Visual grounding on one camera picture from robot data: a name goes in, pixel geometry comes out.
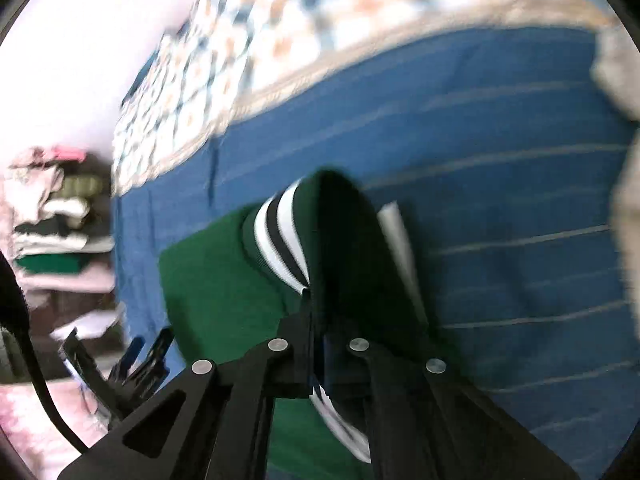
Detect blue striped bed sheet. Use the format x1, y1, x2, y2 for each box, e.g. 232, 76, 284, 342
110, 25, 638, 466

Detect cream knit cloth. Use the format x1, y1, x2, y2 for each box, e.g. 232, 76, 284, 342
590, 25, 640, 341

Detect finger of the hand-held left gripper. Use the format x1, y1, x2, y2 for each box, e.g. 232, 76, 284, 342
109, 327, 175, 398
62, 329, 126, 426

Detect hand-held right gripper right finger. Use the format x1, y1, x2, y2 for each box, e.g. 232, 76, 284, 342
314, 317, 581, 480

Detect black cable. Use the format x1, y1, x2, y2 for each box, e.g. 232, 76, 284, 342
0, 255, 88, 453

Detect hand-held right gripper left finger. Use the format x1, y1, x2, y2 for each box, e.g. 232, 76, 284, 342
57, 287, 313, 480

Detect green varsity jacket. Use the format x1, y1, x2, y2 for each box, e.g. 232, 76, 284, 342
159, 169, 441, 480

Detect pile of folded clothes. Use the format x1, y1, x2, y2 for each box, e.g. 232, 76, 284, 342
0, 145, 118, 311

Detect plaid bed sheet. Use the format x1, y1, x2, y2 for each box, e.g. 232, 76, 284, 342
112, 0, 616, 196

